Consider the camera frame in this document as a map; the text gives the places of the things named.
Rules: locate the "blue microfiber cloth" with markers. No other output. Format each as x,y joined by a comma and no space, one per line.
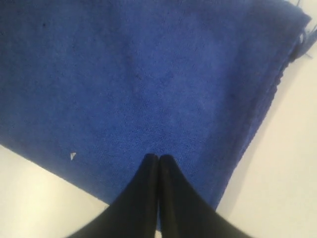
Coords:
88,87

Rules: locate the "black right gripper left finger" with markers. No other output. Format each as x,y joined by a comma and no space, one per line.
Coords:
133,214

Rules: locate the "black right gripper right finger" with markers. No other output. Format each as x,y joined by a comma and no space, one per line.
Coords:
183,213

